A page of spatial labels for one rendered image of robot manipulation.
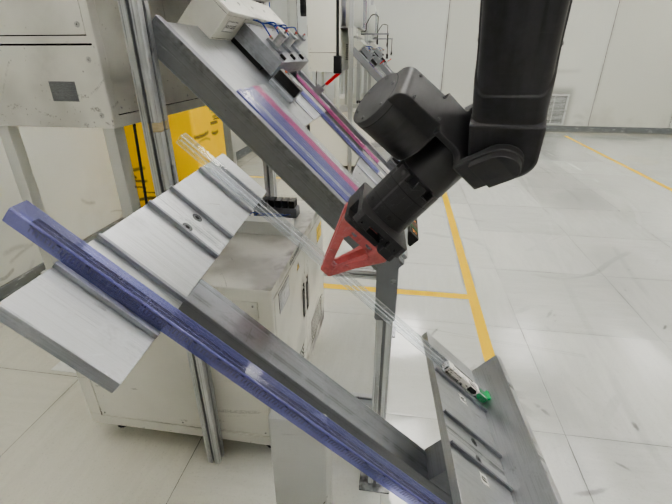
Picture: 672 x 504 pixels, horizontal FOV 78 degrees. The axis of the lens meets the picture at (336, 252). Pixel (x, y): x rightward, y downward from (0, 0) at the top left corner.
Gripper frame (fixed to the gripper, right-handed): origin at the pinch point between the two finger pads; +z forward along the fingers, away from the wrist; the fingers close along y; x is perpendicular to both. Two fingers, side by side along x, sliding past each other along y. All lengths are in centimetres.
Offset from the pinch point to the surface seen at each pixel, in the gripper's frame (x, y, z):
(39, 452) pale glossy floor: -11, -38, 134
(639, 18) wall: 234, -686, -306
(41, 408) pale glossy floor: -20, -55, 143
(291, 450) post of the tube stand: 8.0, 14.0, 12.8
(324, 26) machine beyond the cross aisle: -68, -400, -1
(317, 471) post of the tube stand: 12.1, 14.0, 13.2
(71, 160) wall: -108, -186, 144
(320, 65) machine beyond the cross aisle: -48, -400, 27
